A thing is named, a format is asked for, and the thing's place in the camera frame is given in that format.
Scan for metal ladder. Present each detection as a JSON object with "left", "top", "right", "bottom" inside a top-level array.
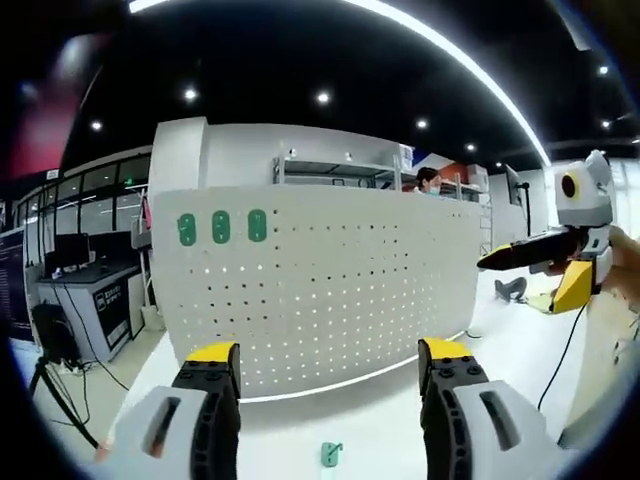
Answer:
[{"left": 477, "top": 192, "right": 496, "bottom": 257}]

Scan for grey metal shelf rack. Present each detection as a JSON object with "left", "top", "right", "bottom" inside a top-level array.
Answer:
[{"left": 272, "top": 147, "right": 416, "bottom": 191}]

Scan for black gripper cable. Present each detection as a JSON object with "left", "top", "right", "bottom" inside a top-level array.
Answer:
[{"left": 537, "top": 299, "right": 589, "bottom": 411}]

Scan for black tripod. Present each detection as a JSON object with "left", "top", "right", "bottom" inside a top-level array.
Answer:
[{"left": 27, "top": 357, "right": 101, "bottom": 449}]

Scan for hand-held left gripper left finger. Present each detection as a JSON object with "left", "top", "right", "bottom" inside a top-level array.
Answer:
[{"left": 107, "top": 341, "right": 242, "bottom": 480}]

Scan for person's right hand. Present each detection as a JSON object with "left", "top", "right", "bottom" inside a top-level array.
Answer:
[{"left": 602, "top": 226, "right": 640, "bottom": 304}]

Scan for white waste bin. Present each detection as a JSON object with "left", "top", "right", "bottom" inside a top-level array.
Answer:
[{"left": 140, "top": 304, "right": 166, "bottom": 331}]

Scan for black computer monitor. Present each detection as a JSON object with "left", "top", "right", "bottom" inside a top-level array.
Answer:
[{"left": 44, "top": 233, "right": 91, "bottom": 271}]

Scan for grey lab bench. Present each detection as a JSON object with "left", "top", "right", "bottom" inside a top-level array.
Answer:
[{"left": 34, "top": 262, "right": 149, "bottom": 361}]

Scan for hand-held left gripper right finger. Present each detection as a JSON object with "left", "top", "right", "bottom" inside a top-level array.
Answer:
[{"left": 417, "top": 337, "right": 561, "bottom": 480}]

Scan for black monitor on stand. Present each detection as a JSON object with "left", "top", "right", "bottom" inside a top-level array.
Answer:
[{"left": 503, "top": 163, "right": 532, "bottom": 236}]

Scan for grey object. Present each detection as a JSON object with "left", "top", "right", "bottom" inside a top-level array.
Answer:
[{"left": 494, "top": 277, "right": 529, "bottom": 304}]

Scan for white perforated mounting plate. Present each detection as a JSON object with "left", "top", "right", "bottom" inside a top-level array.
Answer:
[{"left": 149, "top": 185, "right": 494, "bottom": 404}]

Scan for dark standing banner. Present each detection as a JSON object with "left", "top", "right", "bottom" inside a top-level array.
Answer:
[{"left": 0, "top": 227, "right": 26, "bottom": 341}]

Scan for black computer tower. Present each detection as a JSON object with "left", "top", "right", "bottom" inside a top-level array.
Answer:
[{"left": 32, "top": 302, "right": 81, "bottom": 366}]

